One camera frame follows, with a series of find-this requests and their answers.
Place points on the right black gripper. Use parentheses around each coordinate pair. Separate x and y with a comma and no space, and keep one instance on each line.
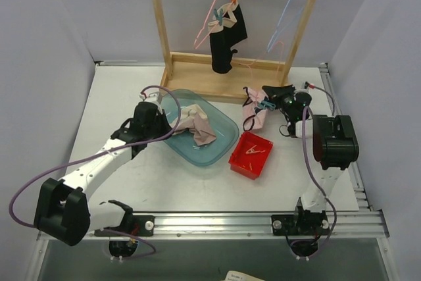
(280,95)

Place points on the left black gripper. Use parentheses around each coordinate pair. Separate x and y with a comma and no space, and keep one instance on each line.
(161,122)

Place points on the teal clothespin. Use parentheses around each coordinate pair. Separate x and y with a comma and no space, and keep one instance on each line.
(219,15)
(266,105)

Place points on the pink underwear navy trim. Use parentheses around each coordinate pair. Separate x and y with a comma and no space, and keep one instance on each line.
(254,113)

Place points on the beige pink underwear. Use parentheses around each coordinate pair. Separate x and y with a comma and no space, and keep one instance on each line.
(196,121)

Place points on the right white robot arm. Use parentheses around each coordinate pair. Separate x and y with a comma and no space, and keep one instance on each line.
(329,146)

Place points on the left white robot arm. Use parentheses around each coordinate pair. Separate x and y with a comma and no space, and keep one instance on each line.
(63,208)

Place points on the black underwear beige waistband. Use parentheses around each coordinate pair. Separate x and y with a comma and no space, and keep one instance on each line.
(223,38)

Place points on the teal clothespin on black underwear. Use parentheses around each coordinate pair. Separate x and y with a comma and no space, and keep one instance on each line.
(219,15)

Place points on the red plastic bin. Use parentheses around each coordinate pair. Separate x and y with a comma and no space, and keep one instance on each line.
(239,160)

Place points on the wooden clothes rack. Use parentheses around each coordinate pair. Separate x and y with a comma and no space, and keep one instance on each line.
(194,71)

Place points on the teal plastic basin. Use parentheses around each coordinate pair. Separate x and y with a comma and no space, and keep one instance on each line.
(227,131)

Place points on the paper sheet bottom edge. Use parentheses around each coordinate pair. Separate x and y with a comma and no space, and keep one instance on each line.
(240,276)

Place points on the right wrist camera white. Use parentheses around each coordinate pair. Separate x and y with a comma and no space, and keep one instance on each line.
(306,87)

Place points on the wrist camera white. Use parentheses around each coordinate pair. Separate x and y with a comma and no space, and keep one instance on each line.
(153,97)
(306,87)

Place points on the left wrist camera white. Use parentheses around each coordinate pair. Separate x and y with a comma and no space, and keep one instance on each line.
(153,97)

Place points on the aluminium mounting rail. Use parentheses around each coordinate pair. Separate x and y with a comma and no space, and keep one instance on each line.
(259,225)

